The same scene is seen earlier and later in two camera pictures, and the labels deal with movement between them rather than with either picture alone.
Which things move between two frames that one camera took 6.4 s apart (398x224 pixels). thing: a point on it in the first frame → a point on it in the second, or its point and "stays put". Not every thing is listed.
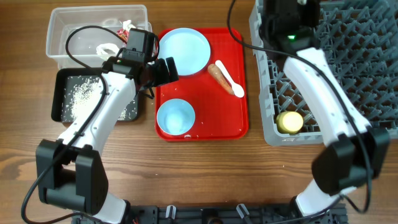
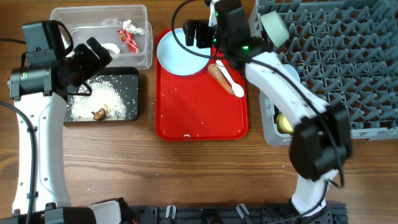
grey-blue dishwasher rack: x=360 y=38 stays put
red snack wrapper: x=124 y=34 stays put
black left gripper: x=164 y=76 → x=95 y=65
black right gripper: x=310 y=18 → x=201 y=27
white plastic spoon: x=239 y=90 stays put
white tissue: x=127 y=25 stays put
